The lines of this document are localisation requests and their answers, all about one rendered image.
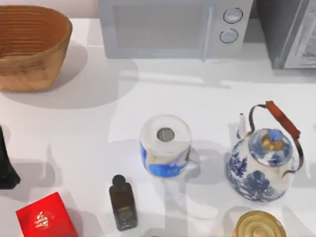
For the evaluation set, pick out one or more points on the blue and white paper roll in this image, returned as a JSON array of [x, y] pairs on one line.
[[165, 148]]

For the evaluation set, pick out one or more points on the pale microwave oven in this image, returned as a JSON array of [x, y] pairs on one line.
[[158, 29]]

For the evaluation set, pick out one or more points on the dark brown glass bottle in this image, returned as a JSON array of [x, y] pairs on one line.
[[123, 205]]

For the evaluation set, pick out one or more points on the round microwave knob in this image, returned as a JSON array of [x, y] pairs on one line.
[[228, 36], [233, 14]]

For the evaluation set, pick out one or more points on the blue and white teapot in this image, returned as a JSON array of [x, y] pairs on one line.
[[259, 165]]

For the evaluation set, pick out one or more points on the brown woven basket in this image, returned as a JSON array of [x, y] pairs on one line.
[[29, 61]]

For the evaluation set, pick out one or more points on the red box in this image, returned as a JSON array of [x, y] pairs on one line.
[[45, 217]]

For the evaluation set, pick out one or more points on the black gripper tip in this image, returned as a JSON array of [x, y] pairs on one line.
[[6, 163]]

